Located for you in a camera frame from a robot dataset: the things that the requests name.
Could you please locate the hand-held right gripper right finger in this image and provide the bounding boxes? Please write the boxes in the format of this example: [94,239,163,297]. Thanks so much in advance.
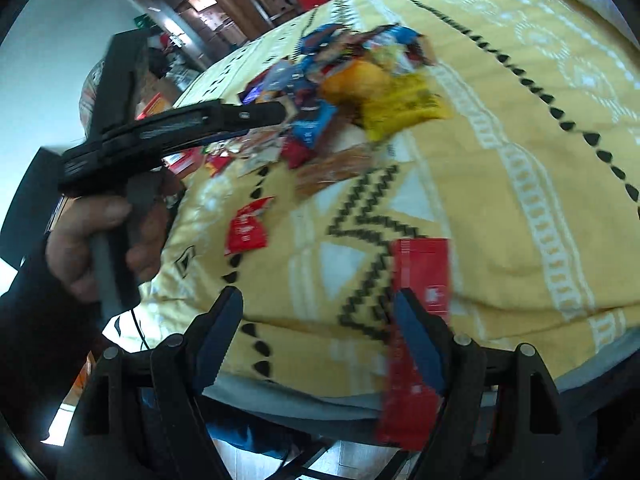
[394,287,586,480]

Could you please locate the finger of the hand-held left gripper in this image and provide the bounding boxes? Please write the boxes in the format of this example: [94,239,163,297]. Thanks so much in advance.
[200,99,292,136]

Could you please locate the person's left hand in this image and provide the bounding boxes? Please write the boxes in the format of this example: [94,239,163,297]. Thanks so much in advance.
[45,172,173,301]

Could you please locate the black cable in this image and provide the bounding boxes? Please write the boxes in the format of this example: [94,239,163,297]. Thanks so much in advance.
[129,307,151,352]

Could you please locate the long red snack packet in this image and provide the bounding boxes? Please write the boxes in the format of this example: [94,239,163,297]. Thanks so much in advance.
[376,237,453,451]

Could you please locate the black monitor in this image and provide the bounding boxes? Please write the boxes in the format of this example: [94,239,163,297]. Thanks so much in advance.
[0,147,68,268]

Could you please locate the person's blue trousers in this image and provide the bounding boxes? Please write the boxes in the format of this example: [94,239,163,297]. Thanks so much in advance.
[140,385,301,461]

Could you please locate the large yellow snack packet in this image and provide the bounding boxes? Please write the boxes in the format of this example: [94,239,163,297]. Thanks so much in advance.
[360,74,447,142]

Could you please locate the small red snack packet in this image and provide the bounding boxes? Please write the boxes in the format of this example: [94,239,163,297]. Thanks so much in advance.
[224,196,277,257]

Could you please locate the pile of mixed snack packets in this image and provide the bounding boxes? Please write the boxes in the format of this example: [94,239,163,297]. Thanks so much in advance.
[202,24,436,198]

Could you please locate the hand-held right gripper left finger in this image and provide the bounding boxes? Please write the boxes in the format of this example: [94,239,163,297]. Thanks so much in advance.
[55,286,245,480]

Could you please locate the wooden door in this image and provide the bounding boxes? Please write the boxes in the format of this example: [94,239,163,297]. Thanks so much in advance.
[114,0,211,73]

